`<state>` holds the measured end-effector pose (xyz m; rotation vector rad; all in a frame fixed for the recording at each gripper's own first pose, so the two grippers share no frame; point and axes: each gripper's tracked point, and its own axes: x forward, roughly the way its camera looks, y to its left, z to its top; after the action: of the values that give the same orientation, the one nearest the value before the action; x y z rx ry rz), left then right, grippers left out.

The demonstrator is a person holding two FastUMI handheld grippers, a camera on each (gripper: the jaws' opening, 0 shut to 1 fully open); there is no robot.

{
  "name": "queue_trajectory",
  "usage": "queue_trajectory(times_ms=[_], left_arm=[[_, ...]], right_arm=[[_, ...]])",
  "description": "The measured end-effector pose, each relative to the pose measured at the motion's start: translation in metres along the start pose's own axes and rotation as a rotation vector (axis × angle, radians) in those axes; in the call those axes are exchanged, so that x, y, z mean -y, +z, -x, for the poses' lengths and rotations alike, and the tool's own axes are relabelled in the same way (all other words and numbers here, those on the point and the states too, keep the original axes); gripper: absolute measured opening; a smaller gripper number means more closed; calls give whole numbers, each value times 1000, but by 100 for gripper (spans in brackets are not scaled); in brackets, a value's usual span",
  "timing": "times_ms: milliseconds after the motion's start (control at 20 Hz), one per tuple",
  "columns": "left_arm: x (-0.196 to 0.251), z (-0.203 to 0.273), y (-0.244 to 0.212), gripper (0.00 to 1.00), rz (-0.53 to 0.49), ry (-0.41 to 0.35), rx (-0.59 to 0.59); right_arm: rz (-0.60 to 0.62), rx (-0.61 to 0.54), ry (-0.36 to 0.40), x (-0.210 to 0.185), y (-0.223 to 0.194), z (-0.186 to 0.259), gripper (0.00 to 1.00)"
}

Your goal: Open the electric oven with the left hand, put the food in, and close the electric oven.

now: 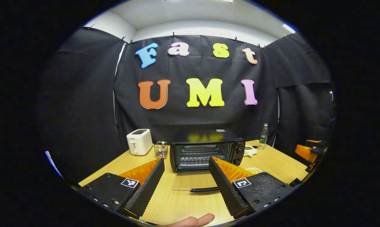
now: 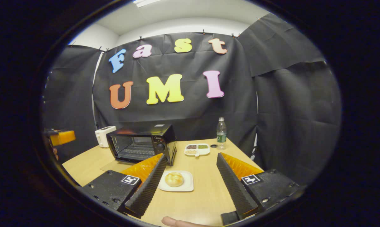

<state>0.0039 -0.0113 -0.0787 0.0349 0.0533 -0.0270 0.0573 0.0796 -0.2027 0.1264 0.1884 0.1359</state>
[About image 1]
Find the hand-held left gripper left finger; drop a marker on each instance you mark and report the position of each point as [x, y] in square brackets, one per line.
[145, 192]

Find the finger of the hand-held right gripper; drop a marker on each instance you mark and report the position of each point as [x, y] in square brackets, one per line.
[305, 152]

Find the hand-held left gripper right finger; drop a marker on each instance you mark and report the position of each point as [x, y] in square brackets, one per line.
[227, 192]

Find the black electric oven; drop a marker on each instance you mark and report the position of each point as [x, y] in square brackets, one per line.
[205, 137]

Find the white square plate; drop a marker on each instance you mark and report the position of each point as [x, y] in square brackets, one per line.
[248, 170]

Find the clear plastic water bottle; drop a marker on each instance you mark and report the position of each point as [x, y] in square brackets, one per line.
[263, 138]

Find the clear glass holder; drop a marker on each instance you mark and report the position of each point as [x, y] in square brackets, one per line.
[160, 149]

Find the white divided dish with spices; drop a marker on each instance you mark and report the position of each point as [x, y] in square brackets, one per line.
[249, 151]

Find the white toaster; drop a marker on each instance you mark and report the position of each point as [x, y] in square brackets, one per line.
[139, 142]

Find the black backdrop cloth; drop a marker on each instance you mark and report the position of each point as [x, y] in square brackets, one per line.
[82, 110]

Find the small ceiling light panel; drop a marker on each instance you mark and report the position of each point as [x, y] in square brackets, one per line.
[289, 28]

